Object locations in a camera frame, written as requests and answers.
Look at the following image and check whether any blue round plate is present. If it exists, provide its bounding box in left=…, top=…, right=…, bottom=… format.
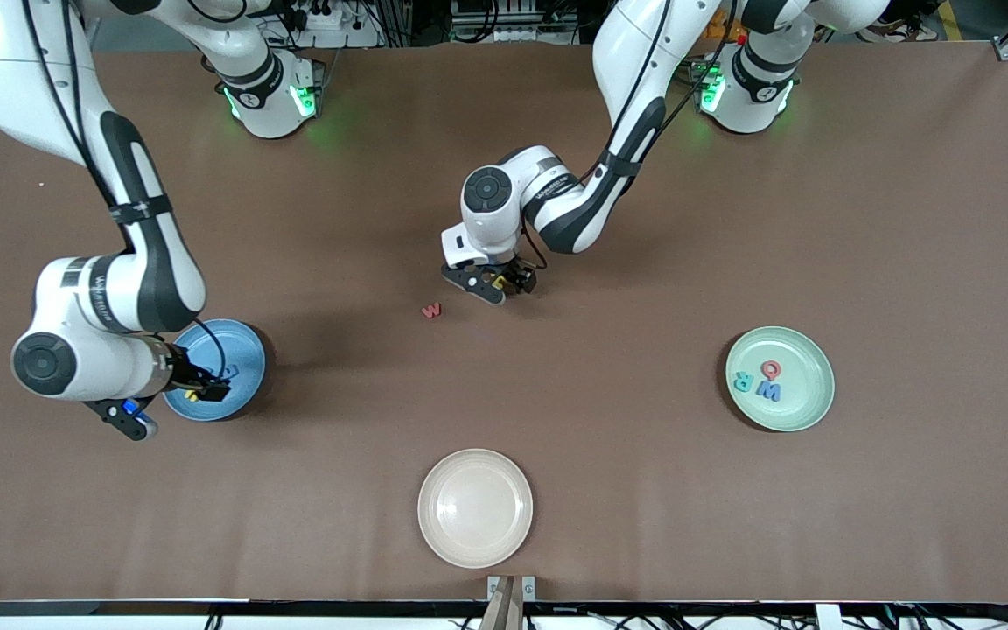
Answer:
left=163, top=318, right=267, bottom=423

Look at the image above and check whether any beige round plate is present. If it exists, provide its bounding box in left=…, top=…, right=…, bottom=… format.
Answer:
left=417, top=449, right=534, bottom=570

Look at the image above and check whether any black electronics rack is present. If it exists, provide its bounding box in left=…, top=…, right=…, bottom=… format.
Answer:
left=450, top=0, right=582, bottom=45

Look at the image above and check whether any pale green round plate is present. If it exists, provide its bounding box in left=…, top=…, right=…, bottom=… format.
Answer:
left=725, top=326, right=836, bottom=433

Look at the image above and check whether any white power strip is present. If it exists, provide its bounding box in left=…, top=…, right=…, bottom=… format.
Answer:
left=281, top=0, right=382, bottom=49

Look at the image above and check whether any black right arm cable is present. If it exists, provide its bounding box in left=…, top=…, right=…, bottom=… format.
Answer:
left=23, top=0, right=230, bottom=379

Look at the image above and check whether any small metal mounting bracket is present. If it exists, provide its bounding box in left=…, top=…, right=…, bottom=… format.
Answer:
left=486, top=575, right=537, bottom=603

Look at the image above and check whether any tan wooden post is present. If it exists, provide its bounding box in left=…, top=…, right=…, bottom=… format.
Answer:
left=478, top=577, right=525, bottom=630

